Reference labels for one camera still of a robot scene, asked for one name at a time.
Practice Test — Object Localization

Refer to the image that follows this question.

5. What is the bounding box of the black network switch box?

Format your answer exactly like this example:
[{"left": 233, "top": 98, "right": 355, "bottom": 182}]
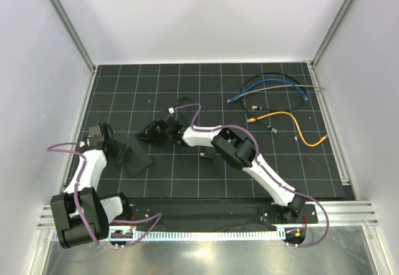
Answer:
[{"left": 122, "top": 143, "right": 153, "bottom": 178}]

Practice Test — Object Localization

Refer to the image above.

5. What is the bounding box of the thin black adapter cord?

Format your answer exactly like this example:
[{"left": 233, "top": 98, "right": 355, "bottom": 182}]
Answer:
[{"left": 174, "top": 96, "right": 196, "bottom": 126}]

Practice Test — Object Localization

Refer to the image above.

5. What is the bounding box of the grey ethernet cable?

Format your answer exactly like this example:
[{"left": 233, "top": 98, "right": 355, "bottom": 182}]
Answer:
[{"left": 236, "top": 84, "right": 328, "bottom": 99}]

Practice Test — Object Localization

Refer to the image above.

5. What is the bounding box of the orange ethernet cable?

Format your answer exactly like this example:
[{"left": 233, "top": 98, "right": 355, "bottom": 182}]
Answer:
[{"left": 246, "top": 112, "right": 329, "bottom": 148}]

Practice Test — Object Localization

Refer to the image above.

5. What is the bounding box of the black ethernet cable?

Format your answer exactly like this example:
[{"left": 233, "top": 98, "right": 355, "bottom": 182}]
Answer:
[{"left": 239, "top": 72, "right": 306, "bottom": 135}]

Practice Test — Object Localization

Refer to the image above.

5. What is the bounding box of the blue ethernet cable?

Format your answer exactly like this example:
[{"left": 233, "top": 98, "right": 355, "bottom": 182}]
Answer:
[{"left": 226, "top": 80, "right": 310, "bottom": 104}]

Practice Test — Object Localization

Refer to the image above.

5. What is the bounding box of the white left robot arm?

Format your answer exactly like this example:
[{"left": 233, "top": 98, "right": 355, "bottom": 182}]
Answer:
[{"left": 47, "top": 123, "right": 132, "bottom": 249}]

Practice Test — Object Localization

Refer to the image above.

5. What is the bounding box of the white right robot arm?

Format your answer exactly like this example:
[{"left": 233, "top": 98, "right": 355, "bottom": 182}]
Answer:
[{"left": 136, "top": 119, "right": 305, "bottom": 223}]

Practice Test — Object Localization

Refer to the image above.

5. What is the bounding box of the black grid mat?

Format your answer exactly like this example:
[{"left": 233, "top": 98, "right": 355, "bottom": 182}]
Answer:
[{"left": 80, "top": 62, "right": 354, "bottom": 200}]

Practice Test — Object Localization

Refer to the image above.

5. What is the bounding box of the black power adapter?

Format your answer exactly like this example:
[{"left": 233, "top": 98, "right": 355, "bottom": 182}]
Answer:
[{"left": 199, "top": 146, "right": 216, "bottom": 160}]

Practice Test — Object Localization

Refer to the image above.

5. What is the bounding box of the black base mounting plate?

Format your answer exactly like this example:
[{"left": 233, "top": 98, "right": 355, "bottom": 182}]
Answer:
[{"left": 122, "top": 198, "right": 319, "bottom": 224}]

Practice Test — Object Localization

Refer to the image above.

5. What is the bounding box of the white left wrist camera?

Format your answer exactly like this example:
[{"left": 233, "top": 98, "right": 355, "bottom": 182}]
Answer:
[{"left": 80, "top": 123, "right": 108, "bottom": 147}]

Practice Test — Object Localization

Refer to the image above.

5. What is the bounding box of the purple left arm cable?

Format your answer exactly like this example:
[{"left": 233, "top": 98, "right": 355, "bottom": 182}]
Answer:
[{"left": 46, "top": 142, "right": 163, "bottom": 246}]

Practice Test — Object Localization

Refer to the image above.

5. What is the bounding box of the white slotted cable duct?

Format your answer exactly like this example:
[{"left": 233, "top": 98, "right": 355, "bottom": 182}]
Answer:
[{"left": 102, "top": 228, "right": 286, "bottom": 243}]

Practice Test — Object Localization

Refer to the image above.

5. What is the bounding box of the left aluminium frame post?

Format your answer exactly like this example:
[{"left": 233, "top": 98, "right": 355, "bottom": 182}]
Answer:
[{"left": 49, "top": 0, "right": 96, "bottom": 73}]

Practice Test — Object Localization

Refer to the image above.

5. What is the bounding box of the aluminium frame post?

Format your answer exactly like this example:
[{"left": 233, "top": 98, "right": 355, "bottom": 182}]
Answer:
[
  {"left": 310, "top": 0, "right": 355, "bottom": 70},
  {"left": 49, "top": 0, "right": 96, "bottom": 73}
]

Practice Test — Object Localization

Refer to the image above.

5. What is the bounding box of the aluminium front rail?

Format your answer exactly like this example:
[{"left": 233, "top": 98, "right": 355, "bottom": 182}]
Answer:
[{"left": 37, "top": 200, "right": 379, "bottom": 229}]

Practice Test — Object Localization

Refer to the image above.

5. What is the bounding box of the right aluminium frame post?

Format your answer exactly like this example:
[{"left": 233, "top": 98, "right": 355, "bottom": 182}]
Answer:
[{"left": 310, "top": 0, "right": 355, "bottom": 70}]

